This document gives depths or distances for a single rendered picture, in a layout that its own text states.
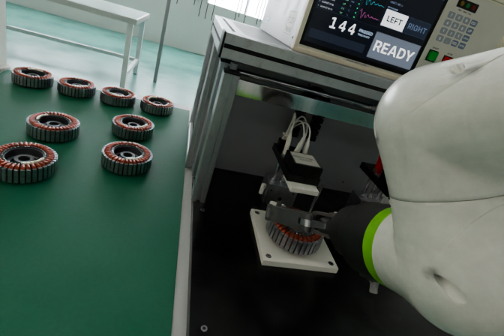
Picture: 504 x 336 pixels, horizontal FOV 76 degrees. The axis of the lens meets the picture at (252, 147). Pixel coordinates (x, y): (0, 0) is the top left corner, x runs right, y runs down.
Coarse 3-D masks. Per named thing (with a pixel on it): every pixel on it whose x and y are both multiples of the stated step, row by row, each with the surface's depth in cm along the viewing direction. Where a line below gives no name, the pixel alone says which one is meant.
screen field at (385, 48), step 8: (376, 32) 62; (376, 40) 63; (384, 40) 63; (392, 40) 63; (400, 40) 64; (376, 48) 64; (384, 48) 64; (392, 48) 64; (400, 48) 64; (408, 48) 64; (416, 48) 65; (368, 56) 64; (376, 56) 64; (384, 56) 64; (392, 56) 65; (400, 56) 65; (408, 56) 65; (392, 64) 66; (400, 64) 66; (408, 64) 66
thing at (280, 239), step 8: (296, 208) 67; (272, 224) 61; (280, 224) 61; (272, 232) 61; (280, 232) 59; (288, 232) 59; (296, 232) 60; (304, 232) 66; (272, 240) 61; (280, 240) 60; (288, 240) 59; (296, 240) 58; (304, 240) 59; (312, 240) 59; (320, 240) 61; (288, 248) 59; (296, 248) 59; (304, 248) 59; (312, 248) 60
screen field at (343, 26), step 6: (330, 18) 60; (336, 18) 60; (330, 24) 60; (336, 24) 60; (342, 24) 60; (348, 24) 61; (354, 24) 61; (336, 30) 61; (342, 30) 61; (348, 30) 61; (354, 30) 61
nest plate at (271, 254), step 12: (252, 216) 67; (264, 216) 68; (264, 228) 64; (264, 240) 61; (324, 240) 67; (264, 252) 58; (276, 252) 59; (288, 252) 60; (324, 252) 63; (264, 264) 57; (276, 264) 57; (288, 264) 57; (300, 264) 58; (312, 264) 59; (324, 264) 60
